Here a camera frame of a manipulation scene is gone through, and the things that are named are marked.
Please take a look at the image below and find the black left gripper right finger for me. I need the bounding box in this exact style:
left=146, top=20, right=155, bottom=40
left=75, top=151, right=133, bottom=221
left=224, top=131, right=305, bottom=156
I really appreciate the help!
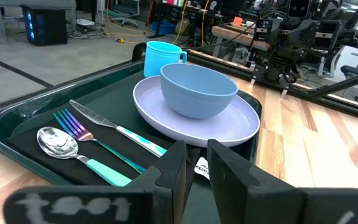
left=207, top=139, right=304, bottom=224

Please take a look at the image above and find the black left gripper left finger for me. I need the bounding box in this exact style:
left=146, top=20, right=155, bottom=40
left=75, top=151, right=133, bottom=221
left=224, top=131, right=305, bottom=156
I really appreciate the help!
left=125, top=140, right=187, bottom=224

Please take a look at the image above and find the white handwritten label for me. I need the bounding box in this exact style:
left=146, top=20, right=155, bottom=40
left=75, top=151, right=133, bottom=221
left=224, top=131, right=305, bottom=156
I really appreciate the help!
left=194, top=156, right=211, bottom=180

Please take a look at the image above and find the knife with marbled handle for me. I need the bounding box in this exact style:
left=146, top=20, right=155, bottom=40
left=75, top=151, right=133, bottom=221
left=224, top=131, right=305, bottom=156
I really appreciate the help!
left=69, top=99, right=168, bottom=158

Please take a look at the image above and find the lilac plastic plate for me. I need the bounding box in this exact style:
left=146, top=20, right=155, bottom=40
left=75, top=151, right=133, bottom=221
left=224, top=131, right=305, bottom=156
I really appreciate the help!
left=133, top=75, right=261, bottom=148

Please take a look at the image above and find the black cloth napkin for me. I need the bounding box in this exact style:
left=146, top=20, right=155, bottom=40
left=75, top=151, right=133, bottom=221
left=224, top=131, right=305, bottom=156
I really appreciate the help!
left=7, top=70, right=198, bottom=187

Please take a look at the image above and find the blue plastic bowl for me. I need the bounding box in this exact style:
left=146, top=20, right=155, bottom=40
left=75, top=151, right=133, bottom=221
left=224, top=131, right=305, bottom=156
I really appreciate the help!
left=160, top=62, right=239, bottom=119

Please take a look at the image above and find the iridescent rainbow fork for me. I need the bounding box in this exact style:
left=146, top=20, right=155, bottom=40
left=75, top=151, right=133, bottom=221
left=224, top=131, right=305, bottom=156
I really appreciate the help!
left=53, top=108, right=148, bottom=174

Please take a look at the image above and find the spoon with teal handle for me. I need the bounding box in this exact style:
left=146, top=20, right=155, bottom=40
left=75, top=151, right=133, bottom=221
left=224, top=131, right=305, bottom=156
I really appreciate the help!
left=37, top=126, right=133, bottom=187

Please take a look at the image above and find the turquoise plastic mug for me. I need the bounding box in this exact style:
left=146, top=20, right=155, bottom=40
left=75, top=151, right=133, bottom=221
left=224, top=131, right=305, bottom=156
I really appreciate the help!
left=143, top=40, right=188, bottom=78

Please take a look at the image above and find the dark green serving tray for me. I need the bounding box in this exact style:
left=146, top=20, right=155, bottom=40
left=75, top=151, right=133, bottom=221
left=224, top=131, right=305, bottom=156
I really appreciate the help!
left=0, top=58, right=263, bottom=224

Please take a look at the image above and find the wooden work table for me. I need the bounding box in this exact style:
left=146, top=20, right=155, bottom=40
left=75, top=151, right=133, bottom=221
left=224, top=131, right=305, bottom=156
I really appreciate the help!
left=211, top=24, right=271, bottom=52

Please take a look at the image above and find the blue storage bin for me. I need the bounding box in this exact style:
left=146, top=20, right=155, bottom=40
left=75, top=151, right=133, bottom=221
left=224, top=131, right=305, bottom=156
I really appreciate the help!
left=151, top=21, right=177, bottom=35

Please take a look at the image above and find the black rounded clamp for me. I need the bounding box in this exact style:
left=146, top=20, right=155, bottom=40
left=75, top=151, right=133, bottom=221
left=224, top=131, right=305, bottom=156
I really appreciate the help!
left=131, top=42, right=148, bottom=62

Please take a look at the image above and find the dark office chair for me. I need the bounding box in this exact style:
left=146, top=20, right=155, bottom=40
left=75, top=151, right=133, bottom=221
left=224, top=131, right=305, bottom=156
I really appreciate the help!
left=111, top=0, right=141, bottom=29

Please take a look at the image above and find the black computer tower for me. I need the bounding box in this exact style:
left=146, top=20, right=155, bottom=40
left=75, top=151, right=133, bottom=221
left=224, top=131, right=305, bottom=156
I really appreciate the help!
left=21, top=5, right=68, bottom=47

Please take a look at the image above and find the grey desk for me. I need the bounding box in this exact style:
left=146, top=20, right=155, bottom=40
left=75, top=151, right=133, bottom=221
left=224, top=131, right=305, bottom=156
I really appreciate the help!
left=0, top=0, right=77, bottom=32

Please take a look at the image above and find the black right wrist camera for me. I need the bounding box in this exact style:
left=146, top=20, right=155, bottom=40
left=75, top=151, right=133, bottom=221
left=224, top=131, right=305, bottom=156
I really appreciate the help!
left=287, top=0, right=311, bottom=19

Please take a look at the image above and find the yellow hanging cable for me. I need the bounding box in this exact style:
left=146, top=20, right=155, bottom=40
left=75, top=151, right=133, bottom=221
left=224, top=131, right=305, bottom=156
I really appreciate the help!
left=172, top=0, right=188, bottom=45

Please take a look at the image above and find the yellow extension cable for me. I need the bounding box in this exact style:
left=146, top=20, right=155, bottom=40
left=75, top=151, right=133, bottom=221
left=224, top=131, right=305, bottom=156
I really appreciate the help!
left=103, top=29, right=148, bottom=45

